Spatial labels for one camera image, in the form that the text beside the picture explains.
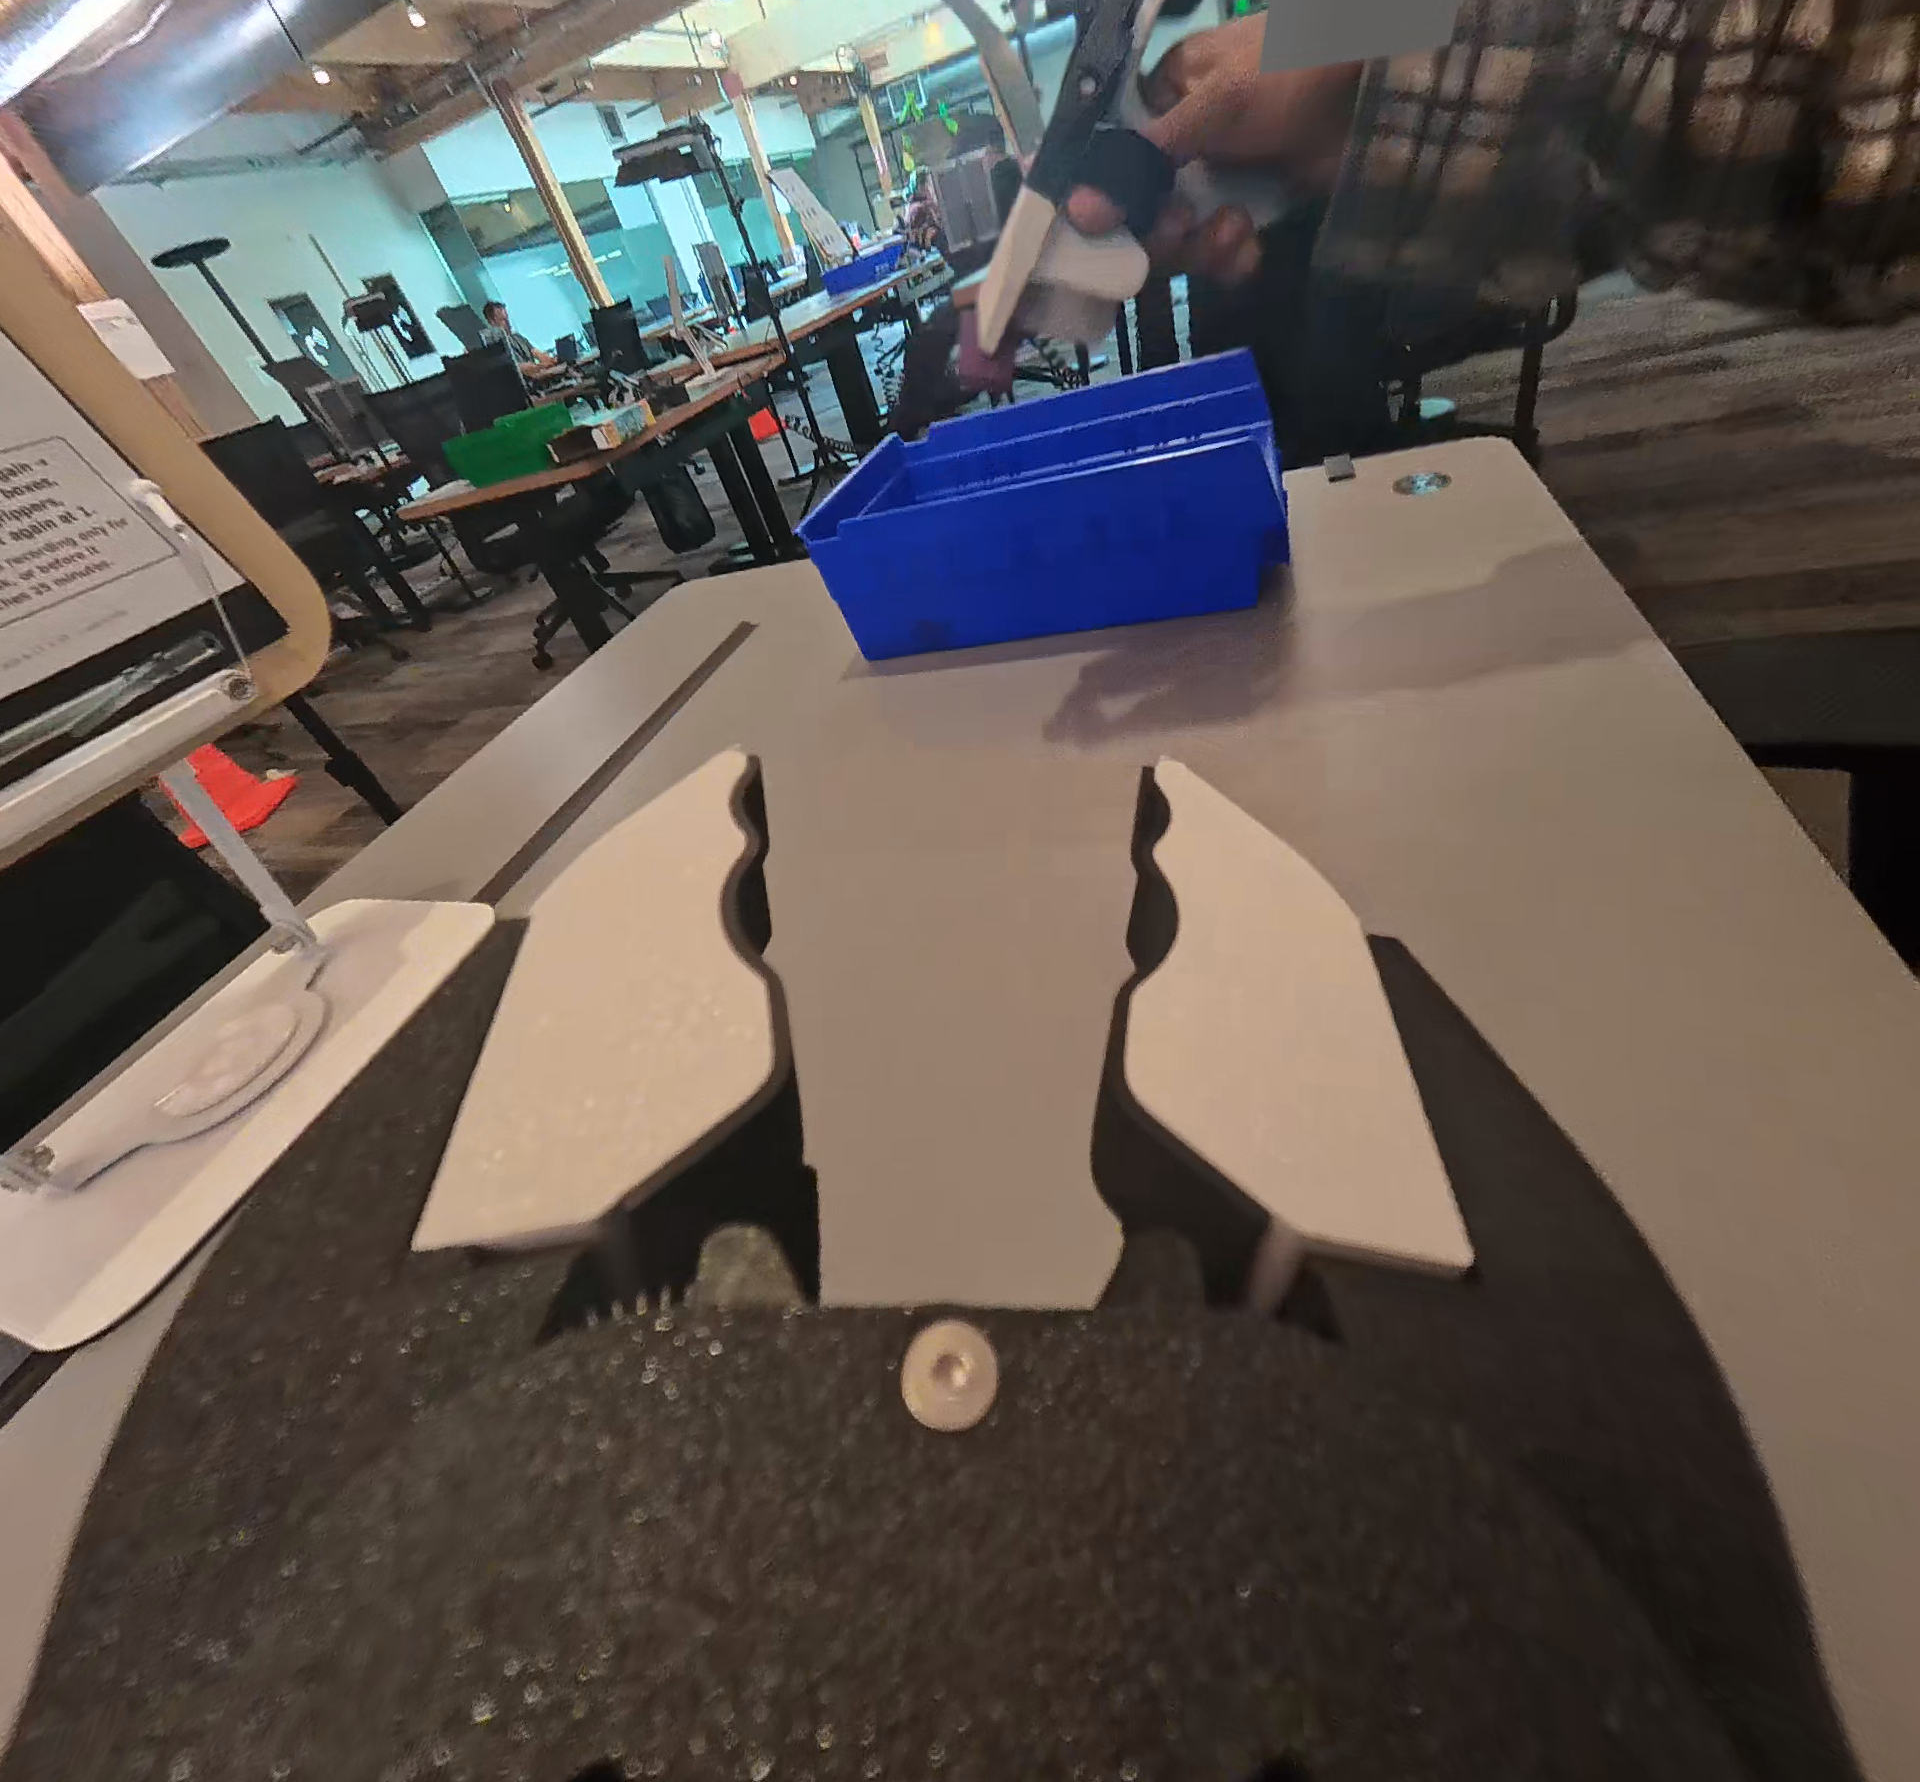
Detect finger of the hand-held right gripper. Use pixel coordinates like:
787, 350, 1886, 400
971, 180, 1073, 360

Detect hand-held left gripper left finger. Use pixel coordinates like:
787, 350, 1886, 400
410, 745, 796, 1255

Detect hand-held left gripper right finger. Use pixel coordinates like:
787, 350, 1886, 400
1112, 758, 1479, 1314

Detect blue plastic bin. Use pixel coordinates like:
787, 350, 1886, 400
796, 344, 1294, 664

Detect person's right hand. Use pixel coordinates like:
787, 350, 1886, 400
1061, 12, 1364, 287

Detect wooden office desk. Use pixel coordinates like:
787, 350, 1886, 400
645, 259, 960, 464
393, 389, 789, 674

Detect white board stand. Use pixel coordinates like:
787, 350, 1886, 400
0, 754, 498, 1352

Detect studio light stand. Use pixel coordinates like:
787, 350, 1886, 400
612, 119, 812, 554

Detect cardboard box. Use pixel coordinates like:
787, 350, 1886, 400
545, 403, 657, 467

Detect orange traffic cone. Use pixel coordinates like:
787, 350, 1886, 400
156, 741, 300, 853

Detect green storage bin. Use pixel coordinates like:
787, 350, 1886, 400
442, 403, 577, 488

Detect black office chair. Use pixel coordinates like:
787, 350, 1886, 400
202, 417, 438, 659

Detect black floor lamp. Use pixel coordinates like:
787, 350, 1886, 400
150, 236, 301, 381

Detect corrugated metal duct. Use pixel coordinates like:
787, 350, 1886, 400
0, 0, 633, 193

